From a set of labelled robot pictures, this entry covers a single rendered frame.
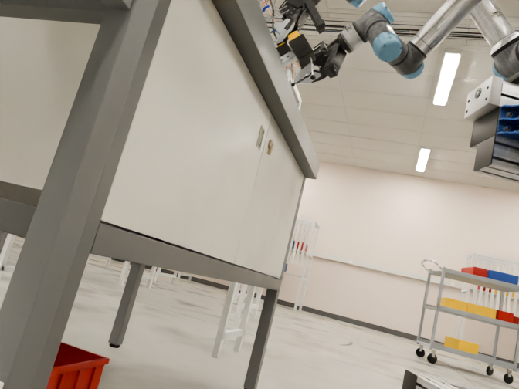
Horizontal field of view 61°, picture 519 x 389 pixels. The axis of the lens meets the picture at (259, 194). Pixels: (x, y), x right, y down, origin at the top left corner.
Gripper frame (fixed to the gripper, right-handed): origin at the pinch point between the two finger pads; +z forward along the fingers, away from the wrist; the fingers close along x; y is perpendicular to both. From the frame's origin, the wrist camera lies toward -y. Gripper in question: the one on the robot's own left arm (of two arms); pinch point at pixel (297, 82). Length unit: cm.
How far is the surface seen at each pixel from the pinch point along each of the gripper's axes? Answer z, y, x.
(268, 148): 6.5, -41.5, 7.5
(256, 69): -9, -50, 29
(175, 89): -6, -77, 44
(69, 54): -1, -82, 57
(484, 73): -82, 343, -277
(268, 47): -13, -50, 31
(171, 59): -8, -76, 47
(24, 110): 7, -87, 57
